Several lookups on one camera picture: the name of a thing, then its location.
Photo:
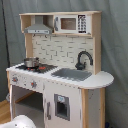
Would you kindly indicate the right red stove knob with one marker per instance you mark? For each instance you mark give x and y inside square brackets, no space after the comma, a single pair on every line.
[33,84]

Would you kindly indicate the left red stove knob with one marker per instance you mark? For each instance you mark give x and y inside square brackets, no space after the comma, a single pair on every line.
[14,79]

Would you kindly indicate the grey toy sink basin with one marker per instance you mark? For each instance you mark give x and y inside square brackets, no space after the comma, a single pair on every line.
[72,74]

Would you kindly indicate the white toy oven door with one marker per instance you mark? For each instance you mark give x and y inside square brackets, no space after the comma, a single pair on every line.
[12,103]

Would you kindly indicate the black toy stovetop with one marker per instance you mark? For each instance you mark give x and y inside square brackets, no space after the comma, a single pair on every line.
[41,68]

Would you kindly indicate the white toy microwave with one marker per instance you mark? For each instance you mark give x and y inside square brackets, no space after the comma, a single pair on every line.
[73,24]

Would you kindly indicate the small metal pot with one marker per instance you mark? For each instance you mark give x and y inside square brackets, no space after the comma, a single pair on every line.
[31,62]

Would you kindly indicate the black toy faucet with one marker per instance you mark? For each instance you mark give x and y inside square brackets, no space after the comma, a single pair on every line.
[81,64]

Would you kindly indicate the grey toy range hood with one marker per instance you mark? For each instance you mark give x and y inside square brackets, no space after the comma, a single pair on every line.
[38,27]

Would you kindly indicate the red stove knob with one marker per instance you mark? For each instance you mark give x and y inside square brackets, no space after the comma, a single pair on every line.
[33,84]
[14,79]

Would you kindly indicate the white wooden toy kitchen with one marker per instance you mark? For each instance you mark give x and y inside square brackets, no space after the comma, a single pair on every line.
[61,50]

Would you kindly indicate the white cabinet door with dispenser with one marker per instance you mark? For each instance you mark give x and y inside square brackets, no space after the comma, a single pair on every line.
[62,106]

